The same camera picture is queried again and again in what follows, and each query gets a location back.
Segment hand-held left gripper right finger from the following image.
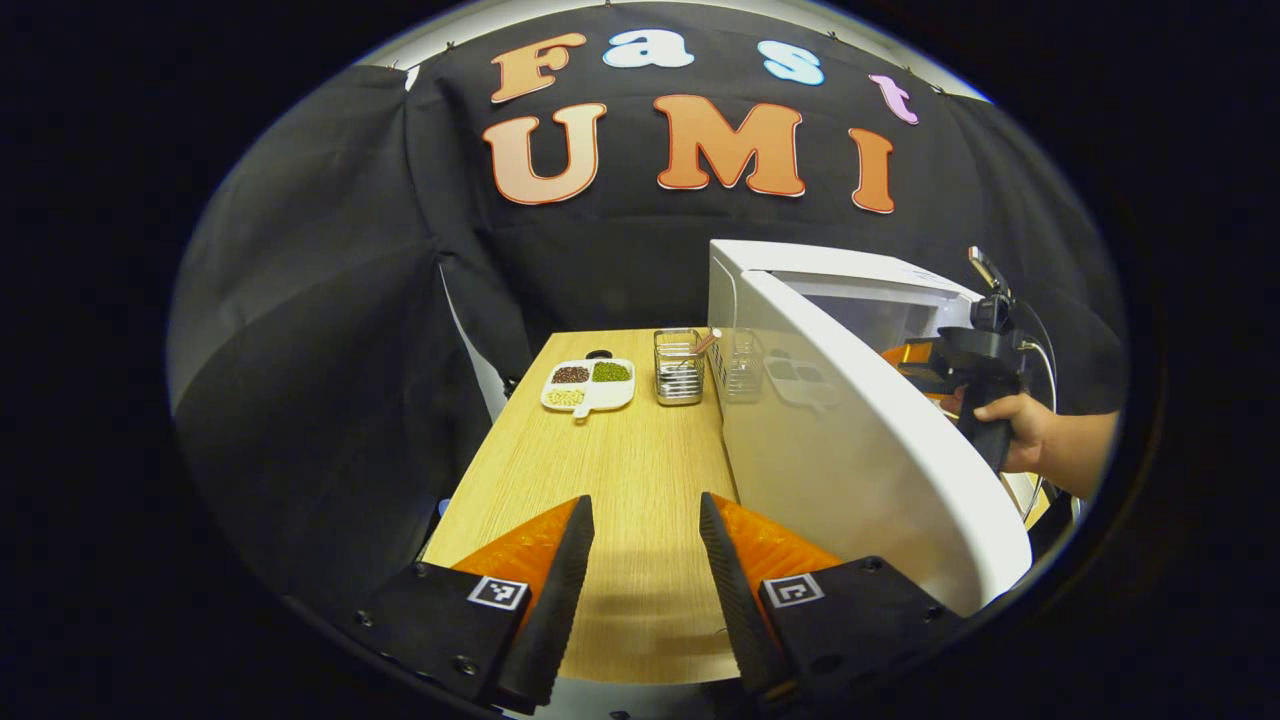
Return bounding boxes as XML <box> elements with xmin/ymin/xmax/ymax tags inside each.
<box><xmin>697</xmin><ymin>491</ymin><xmax>968</xmax><ymax>707</ymax></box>

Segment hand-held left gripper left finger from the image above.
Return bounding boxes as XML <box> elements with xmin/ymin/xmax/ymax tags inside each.
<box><xmin>354</xmin><ymin>494</ymin><xmax>597</xmax><ymax>714</ymax></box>

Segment white microwave oven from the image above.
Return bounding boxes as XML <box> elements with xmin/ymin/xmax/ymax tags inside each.
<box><xmin>707</xmin><ymin>239</ymin><xmax>1041</xmax><ymax>617</ymax></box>

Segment white divided bean dish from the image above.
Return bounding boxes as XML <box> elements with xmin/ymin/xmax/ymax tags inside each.
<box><xmin>539</xmin><ymin>357</ymin><xmax>638</xmax><ymax>420</ymax></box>

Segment clear utensil holder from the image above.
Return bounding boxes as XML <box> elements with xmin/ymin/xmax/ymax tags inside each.
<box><xmin>653</xmin><ymin>328</ymin><xmax>708</xmax><ymax>407</ymax></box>

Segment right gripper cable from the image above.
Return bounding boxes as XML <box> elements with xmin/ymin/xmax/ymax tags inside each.
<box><xmin>1018</xmin><ymin>298</ymin><xmax>1061</xmax><ymax>416</ymax></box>

